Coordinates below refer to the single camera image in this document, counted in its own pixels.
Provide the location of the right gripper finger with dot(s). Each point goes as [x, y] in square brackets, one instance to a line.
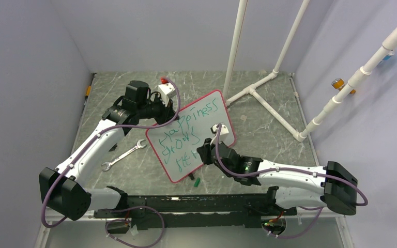
[205, 155]
[208, 145]

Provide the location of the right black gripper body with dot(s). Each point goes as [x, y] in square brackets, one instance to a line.
[214, 160]

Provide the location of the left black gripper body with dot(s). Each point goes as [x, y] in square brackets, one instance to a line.
[158, 110]

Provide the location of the pink framed whiteboard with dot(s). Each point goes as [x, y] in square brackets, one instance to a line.
[175, 144]

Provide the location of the green marker cap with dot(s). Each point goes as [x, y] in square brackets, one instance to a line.
[197, 182]

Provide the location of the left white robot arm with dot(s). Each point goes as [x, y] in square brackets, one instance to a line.
[62, 188]

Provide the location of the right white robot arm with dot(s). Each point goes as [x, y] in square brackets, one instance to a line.
[331, 186]

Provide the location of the silver open-end wrench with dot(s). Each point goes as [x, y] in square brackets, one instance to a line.
[106, 166]

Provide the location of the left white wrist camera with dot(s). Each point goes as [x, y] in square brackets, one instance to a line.
[167, 91]

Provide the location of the white PVC pipe frame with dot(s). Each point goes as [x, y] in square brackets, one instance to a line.
[269, 42]

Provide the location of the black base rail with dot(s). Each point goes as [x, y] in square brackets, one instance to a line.
[150, 211]

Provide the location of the orange wall knob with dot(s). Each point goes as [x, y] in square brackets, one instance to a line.
[338, 84]

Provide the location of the aluminium extrusion rail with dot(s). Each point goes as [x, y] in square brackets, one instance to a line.
[54, 216]

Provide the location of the blue wall knob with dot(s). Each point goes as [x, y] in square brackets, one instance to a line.
[389, 55]

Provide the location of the white diagonal pipe rail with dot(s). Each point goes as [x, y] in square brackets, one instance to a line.
[388, 45]

